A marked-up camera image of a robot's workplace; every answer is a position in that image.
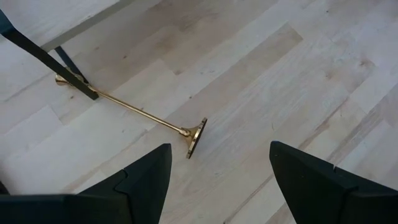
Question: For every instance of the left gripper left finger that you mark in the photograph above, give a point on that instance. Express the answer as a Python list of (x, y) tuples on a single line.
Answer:
[(140, 193)]

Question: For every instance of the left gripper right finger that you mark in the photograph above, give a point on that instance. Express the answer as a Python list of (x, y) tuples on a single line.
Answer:
[(311, 186)]

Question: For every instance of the wooden shelf riser black legs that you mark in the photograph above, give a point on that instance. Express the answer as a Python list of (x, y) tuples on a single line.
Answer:
[(49, 63)]

